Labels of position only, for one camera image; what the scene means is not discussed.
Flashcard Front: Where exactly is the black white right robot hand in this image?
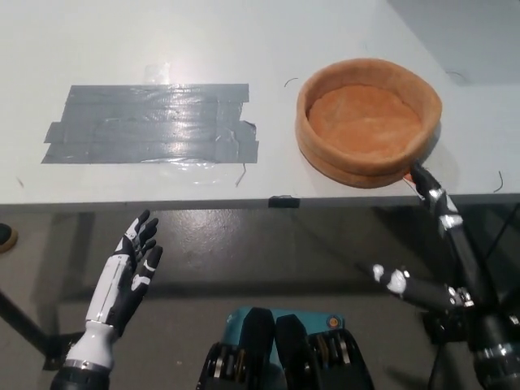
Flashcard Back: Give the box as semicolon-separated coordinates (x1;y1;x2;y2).
371;162;520;361

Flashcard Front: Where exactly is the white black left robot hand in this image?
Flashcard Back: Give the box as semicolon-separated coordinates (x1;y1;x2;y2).
84;210;164;338

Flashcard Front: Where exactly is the black table foot plate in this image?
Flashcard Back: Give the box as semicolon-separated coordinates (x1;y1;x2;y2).
422;311;475;345

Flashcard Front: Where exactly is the black teal robot torso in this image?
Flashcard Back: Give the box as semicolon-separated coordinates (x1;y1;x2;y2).
196;306;377;390

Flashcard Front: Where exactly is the orange plush round basket plate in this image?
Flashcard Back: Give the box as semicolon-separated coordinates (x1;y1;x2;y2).
295;58;444;189

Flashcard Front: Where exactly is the black table leg with foot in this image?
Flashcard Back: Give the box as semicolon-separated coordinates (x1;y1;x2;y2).
0;286;85;371

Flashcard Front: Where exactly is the dark shoe with tan sole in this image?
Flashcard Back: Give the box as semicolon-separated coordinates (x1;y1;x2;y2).
0;222;20;255

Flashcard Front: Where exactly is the clear tape strip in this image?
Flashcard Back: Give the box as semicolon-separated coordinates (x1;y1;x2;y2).
149;160;228;184

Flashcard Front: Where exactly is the small black tape piece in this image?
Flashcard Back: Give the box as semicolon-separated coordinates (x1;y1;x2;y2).
267;195;301;209

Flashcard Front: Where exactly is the black floor cable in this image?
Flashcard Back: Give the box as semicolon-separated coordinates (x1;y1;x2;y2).
428;343;446;390

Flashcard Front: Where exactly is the grey duct tape patch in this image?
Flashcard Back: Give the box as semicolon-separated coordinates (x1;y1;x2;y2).
39;83;261;165

